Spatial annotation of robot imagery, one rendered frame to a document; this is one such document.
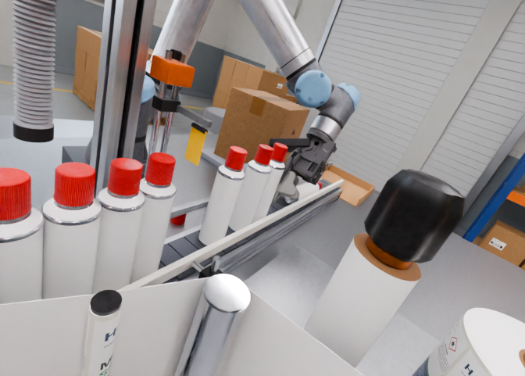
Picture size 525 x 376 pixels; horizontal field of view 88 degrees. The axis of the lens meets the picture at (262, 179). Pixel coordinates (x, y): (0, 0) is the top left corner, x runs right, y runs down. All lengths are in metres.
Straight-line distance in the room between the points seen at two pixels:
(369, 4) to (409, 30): 0.82
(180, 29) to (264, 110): 0.38
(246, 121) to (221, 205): 0.57
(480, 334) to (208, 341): 0.34
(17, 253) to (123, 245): 0.10
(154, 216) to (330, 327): 0.28
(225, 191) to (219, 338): 0.30
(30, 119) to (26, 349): 0.23
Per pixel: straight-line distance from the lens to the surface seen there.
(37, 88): 0.38
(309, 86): 0.59
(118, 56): 0.45
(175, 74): 0.42
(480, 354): 0.44
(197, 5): 0.79
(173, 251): 0.54
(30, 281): 0.36
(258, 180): 0.56
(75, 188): 0.31
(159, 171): 0.37
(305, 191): 0.87
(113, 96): 0.46
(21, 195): 0.30
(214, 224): 0.53
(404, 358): 0.59
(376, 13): 5.25
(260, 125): 1.01
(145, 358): 0.30
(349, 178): 1.50
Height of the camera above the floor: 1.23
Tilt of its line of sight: 22 degrees down
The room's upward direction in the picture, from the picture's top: 20 degrees clockwise
